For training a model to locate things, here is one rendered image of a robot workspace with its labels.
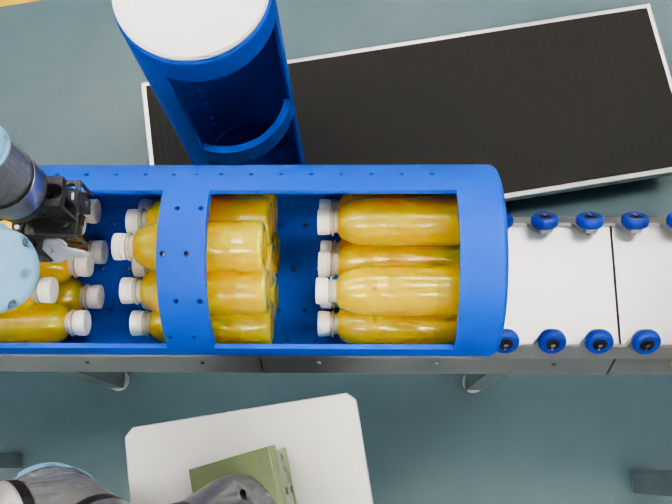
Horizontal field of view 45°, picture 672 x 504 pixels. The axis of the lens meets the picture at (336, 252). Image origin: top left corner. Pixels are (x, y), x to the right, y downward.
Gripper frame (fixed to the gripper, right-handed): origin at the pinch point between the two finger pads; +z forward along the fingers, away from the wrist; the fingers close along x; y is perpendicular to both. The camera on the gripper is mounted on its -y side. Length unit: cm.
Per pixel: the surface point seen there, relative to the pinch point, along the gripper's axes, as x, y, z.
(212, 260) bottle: -2.6, 21.1, 1.6
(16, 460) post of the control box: -29, -50, 118
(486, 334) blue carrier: -12, 59, 4
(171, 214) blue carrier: 2.8, 16.0, -2.5
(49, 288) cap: -5.4, -3.4, 7.4
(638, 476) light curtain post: -31, 115, 114
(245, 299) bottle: -7.1, 25.4, 5.9
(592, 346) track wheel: -11, 79, 24
